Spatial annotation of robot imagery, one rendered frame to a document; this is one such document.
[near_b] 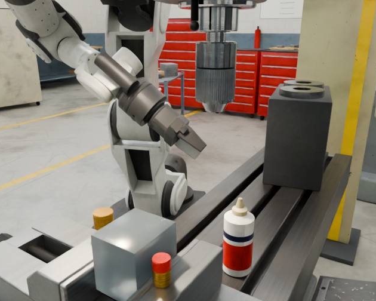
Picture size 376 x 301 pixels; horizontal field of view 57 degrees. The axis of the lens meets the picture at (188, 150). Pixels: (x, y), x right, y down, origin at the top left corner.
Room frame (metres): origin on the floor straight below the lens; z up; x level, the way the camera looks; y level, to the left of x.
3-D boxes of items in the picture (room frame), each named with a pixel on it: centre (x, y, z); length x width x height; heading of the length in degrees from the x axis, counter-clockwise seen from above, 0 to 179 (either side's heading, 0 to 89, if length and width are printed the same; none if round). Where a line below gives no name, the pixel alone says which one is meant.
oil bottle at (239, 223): (0.41, -0.07, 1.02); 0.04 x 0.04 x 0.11
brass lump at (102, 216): (0.34, 0.09, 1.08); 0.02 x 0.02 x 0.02
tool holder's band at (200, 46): (0.42, -0.03, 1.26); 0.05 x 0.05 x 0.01
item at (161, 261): (0.25, 0.02, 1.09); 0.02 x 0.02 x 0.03
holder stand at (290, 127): (0.78, -0.25, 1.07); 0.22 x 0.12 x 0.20; 160
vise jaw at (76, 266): (0.31, 0.10, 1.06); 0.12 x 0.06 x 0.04; 147
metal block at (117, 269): (0.28, 0.05, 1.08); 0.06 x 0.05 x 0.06; 147
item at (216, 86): (0.42, -0.03, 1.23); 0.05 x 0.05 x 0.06
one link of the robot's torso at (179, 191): (1.24, 0.12, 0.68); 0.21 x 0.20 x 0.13; 168
